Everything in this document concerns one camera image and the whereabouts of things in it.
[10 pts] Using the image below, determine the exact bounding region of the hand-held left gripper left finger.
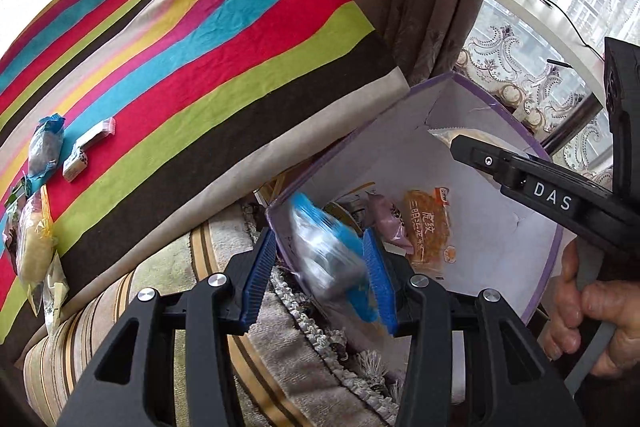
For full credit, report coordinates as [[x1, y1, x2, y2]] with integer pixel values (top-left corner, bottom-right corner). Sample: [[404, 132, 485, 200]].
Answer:
[[56, 227, 278, 427]]

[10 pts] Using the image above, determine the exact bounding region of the multicolour striped cloth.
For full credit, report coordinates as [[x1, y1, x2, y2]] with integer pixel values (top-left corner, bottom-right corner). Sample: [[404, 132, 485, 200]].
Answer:
[[0, 0, 411, 343]]

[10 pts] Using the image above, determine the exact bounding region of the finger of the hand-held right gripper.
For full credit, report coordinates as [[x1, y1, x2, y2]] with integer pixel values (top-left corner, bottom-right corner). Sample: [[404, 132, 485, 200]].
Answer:
[[449, 133, 586, 240]]

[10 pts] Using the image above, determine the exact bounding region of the blue packet with dark filling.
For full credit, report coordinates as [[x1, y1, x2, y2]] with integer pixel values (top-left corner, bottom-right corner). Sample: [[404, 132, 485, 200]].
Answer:
[[25, 114, 67, 182]]

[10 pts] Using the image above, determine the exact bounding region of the large clear bread packet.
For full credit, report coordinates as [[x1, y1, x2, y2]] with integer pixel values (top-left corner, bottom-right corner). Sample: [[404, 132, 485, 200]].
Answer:
[[12, 192, 56, 313]]

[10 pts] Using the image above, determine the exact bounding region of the purple snack packet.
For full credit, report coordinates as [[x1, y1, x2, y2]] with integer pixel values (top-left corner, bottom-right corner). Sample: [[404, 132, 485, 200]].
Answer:
[[365, 194, 416, 255]]

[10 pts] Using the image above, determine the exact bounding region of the orange printed snack packet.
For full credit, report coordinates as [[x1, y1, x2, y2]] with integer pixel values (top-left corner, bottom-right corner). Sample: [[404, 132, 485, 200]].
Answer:
[[402, 187, 458, 280]]

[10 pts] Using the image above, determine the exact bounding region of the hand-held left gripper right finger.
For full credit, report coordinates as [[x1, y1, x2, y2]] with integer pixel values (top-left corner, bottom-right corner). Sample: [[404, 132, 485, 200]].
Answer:
[[362, 228, 586, 427]]

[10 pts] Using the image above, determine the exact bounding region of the person's right hand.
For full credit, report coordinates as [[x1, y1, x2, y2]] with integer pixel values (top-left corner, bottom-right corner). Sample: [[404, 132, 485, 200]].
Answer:
[[542, 239, 640, 378]]

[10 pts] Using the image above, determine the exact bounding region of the white shelf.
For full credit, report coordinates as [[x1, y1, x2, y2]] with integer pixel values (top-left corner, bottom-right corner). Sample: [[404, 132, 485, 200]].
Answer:
[[464, 0, 608, 102]]

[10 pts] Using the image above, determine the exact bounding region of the black cable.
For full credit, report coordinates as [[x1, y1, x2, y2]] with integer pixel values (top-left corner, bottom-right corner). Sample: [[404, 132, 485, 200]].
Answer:
[[522, 0, 608, 58]]

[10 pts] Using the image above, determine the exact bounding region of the white long snack packet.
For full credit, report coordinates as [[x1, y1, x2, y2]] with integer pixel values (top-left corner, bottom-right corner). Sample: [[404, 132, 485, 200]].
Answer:
[[62, 117, 117, 182]]

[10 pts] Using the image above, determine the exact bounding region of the white lace curtain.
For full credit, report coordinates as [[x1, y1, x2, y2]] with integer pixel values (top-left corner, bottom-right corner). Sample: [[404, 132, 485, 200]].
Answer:
[[455, 0, 640, 188]]

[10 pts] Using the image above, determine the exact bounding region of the beige striped plush cushion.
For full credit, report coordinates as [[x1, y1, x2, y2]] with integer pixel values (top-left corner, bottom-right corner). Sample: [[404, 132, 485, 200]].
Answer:
[[15, 222, 381, 427]]

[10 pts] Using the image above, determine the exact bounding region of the purple cardboard box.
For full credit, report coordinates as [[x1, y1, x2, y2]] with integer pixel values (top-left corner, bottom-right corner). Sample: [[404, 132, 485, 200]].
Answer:
[[265, 72, 566, 363]]

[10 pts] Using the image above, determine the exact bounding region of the blue and white snack packet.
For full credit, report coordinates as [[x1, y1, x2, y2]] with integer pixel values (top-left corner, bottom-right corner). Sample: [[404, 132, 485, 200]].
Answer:
[[287, 192, 381, 323]]

